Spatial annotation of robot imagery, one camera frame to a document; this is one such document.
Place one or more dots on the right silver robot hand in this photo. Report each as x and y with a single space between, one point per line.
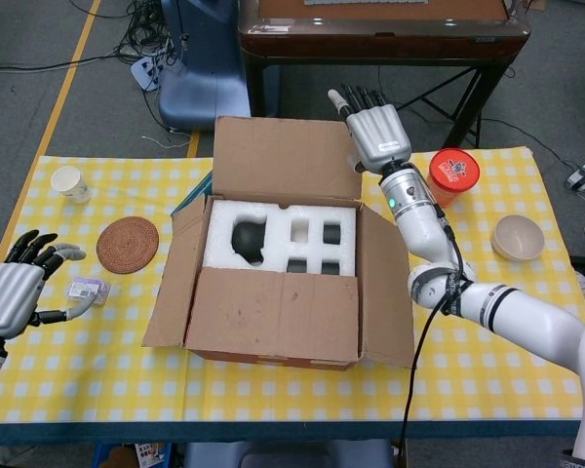
375 131

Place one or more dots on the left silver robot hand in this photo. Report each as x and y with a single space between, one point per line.
10 297

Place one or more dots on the red cardboard box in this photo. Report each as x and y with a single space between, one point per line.
273 312

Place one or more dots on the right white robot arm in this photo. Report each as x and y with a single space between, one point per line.
531 317

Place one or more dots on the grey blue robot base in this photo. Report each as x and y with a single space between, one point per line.
283 456

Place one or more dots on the black metal folding stand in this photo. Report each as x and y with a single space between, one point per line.
439 105

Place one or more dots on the orange cup with red lid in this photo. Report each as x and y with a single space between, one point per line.
456 170

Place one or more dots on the dark wood mahjong table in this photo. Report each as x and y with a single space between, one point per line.
380 39

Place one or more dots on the black teacup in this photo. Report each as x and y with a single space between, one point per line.
330 268
331 234
297 267

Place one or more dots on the white paper cup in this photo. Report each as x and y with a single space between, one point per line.
70 185

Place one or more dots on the round woven rattan coaster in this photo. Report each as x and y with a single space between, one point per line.
127 245

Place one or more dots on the white foam insert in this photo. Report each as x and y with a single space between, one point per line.
278 234

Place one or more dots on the black teapot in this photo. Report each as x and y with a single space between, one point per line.
247 241

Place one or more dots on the beige bowl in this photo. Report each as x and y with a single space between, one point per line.
517 241

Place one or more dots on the blue machine base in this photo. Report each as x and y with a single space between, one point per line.
200 92

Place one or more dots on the blue crate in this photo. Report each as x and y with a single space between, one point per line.
102 456

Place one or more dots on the teal cylindrical case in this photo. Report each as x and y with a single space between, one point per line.
195 195

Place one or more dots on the white power strip with plugs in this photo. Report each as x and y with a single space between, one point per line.
146 73

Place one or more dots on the yellow checked tablecloth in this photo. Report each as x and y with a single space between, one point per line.
468 370

